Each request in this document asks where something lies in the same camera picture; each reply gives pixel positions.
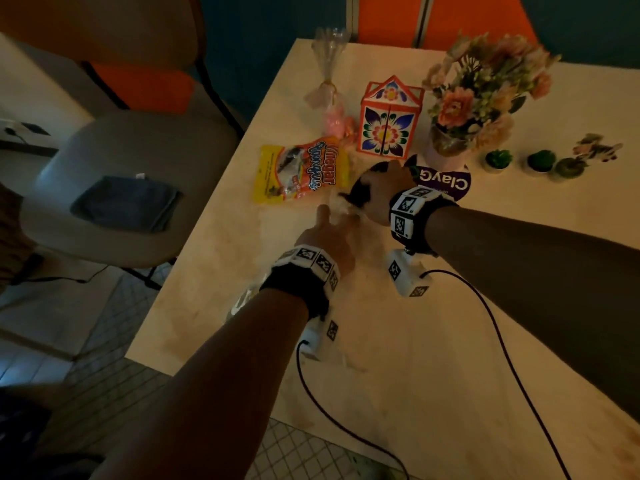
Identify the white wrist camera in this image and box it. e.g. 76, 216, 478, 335
299, 315, 341, 361
387, 249, 434, 298

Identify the floral house-shaped paper box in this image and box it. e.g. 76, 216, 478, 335
356, 75, 426, 161

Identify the black marker wristband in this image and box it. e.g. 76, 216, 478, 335
389, 185, 459, 256
227, 245, 342, 320

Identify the dark blue folded cloth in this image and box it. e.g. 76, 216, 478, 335
69, 175, 182, 234

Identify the orange chair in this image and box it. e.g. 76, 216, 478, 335
356, 0, 539, 51

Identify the grey chair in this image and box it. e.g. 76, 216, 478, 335
0, 0, 247, 291

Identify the black pouch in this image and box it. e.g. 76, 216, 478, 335
339, 162, 392, 210

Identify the person's left forearm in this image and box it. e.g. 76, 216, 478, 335
90, 289, 311, 480

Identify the small green potted plant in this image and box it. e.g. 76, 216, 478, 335
549, 157, 589, 184
482, 149, 515, 175
526, 149, 558, 176

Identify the yellow snack bag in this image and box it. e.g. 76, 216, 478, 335
252, 137, 352, 205

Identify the person's left hand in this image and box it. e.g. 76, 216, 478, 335
295, 204, 362, 278

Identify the pink flower bouquet in vase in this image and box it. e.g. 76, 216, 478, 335
421, 32, 562, 171

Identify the person's right hand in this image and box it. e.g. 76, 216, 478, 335
349, 161, 419, 226

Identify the purple round packet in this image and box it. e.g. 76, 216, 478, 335
404, 155, 473, 201

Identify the person's right forearm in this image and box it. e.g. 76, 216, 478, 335
424, 205, 640, 425

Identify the orange cushion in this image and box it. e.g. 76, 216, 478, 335
88, 61, 197, 114

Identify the clear bag of pink candy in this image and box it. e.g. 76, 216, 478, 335
304, 27, 357, 141

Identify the black cable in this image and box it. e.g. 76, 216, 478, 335
421, 269, 572, 480
295, 340, 412, 480

